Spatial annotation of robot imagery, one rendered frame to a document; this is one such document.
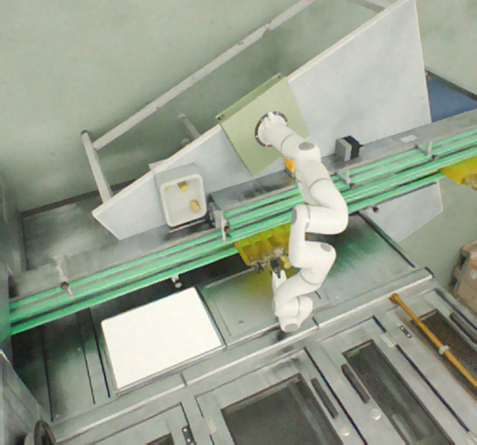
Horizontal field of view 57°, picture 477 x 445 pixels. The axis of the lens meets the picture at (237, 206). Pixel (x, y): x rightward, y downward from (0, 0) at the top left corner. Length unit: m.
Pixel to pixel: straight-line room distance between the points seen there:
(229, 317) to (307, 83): 1.01
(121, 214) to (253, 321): 0.69
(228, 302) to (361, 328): 0.54
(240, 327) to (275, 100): 0.91
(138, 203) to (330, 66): 0.98
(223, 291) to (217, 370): 0.36
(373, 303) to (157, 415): 0.93
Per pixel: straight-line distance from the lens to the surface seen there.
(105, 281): 1.85
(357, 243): 2.19
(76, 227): 2.44
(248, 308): 1.86
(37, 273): 1.97
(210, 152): 1.85
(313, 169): 1.51
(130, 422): 1.72
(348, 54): 2.00
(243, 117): 1.76
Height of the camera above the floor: 2.23
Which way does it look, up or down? 45 degrees down
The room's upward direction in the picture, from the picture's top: 145 degrees clockwise
